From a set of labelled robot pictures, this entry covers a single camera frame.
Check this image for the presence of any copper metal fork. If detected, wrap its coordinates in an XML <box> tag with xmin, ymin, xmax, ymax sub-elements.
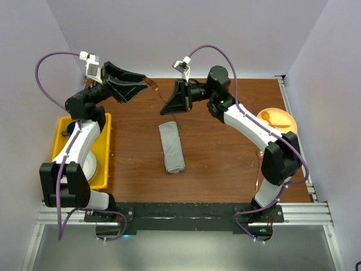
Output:
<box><xmin>143</xmin><ymin>77</ymin><xmax>183</xmax><ymax>130</ymax></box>

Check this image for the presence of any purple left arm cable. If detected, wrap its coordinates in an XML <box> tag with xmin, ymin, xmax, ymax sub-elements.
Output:
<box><xmin>35</xmin><ymin>51</ymin><xmax>127</xmax><ymax>241</ymax></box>

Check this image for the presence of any aluminium front frame rail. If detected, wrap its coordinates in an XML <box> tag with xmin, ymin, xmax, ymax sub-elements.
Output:
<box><xmin>36</xmin><ymin>202</ymin><xmax>333</xmax><ymax>226</ymax></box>

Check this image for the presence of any white ceramic plate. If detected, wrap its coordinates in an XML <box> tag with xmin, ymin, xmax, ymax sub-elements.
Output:
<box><xmin>82</xmin><ymin>151</ymin><xmax>98</xmax><ymax>182</ymax></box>

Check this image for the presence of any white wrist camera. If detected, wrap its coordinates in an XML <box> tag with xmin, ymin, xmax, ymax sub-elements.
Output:
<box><xmin>173</xmin><ymin>56</ymin><xmax>191</xmax><ymax>82</ymax></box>
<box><xmin>79</xmin><ymin>51</ymin><xmax>102</xmax><ymax>84</ymax></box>

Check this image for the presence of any dark blue ceramic cup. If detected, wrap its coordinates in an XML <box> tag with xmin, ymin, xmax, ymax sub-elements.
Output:
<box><xmin>61</xmin><ymin>121</ymin><xmax>77</xmax><ymax>137</ymax></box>

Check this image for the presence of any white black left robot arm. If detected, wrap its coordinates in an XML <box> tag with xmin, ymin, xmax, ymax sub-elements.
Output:
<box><xmin>39</xmin><ymin>60</ymin><xmax>147</xmax><ymax>222</ymax></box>

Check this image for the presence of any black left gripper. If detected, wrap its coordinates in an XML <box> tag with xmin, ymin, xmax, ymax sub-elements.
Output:
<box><xmin>81</xmin><ymin>62</ymin><xmax>147</xmax><ymax>106</ymax></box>

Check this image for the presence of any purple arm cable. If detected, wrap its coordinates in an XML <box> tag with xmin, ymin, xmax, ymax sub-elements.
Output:
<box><xmin>35</xmin><ymin>51</ymin><xmax>127</xmax><ymax>241</ymax></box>
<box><xmin>188</xmin><ymin>45</ymin><xmax>310</xmax><ymax>241</ymax></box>

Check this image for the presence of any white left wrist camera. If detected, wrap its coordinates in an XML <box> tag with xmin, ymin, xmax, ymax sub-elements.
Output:
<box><xmin>79</xmin><ymin>51</ymin><xmax>102</xmax><ymax>84</ymax></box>

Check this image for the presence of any yellow plastic tray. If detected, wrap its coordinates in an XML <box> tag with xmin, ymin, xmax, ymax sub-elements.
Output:
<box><xmin>51</xmin><ymin>113</ymin><xmax>112</xmax><ymax>190</ymax></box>

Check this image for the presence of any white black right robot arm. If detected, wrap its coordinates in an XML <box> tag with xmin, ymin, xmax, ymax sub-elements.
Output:
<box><xmin>160</xmin><ymin>62</ymin><xmax>301</xmax><ymax>222</ymax></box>

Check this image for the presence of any orange divided plate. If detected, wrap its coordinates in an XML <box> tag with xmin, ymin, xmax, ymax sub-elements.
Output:
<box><xmin>257</xmin><ymin>107</ymin><xmax>298</xmax><ymax>134</ymax></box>

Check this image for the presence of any aluminium right frame rail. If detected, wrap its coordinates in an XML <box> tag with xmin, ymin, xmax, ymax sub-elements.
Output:
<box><xmin>275</xmin><ymin>75</ymin><xmax>319</xmax><ymax>203</ymax></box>

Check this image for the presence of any orange plastic spoon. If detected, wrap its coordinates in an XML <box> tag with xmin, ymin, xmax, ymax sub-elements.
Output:
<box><xmin>261</xmin><ymin>111</ymin><xmax>276</xmax><ymax>127</ymax></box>

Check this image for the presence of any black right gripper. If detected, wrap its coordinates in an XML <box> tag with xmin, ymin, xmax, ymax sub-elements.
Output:
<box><xmin>160</xmin><ymin>79</ymin><xmax>215</xmax><ymax>116</ymax></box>

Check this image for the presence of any copper metal spoon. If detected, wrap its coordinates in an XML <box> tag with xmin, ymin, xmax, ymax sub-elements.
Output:
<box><xmin>255</xmin><ymin>150</ymin><xmax>263</xmax><ymax>191</ymax></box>

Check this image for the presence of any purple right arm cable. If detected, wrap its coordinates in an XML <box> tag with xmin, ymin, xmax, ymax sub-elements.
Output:
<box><xmin>188</xmin><ymin>45</ymin><xmax>310</xmax><ymax>241</ymax></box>

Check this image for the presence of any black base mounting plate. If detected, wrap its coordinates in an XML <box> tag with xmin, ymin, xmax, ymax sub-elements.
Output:
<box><xmin>83</xmin><ymin>202</ymin><xmax>284</xmax><ymax>237</ymax></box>

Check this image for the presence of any aluminium frame rail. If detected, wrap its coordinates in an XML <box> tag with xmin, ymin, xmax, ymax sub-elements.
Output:
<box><xmin>36</xmin><ymin>202</ymin><xmax>333</xmax><ymax>226</ymax></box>
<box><xmin>275</xmin><ymin>75</ymin><xmax>319</xmax><ymax>203</ymax></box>

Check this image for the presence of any grey cloth napkin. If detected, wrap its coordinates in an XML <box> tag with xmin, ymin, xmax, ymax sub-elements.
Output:
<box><xmin>159</xmin><ymin>121</ymin><xmax>186</xmax><ymax>174</ymax></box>

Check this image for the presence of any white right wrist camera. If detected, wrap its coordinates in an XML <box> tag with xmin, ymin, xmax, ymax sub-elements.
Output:
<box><xmin>173</xmin><ymin>56</ymin><xmax>191</xmax><ymax>82</ymax></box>

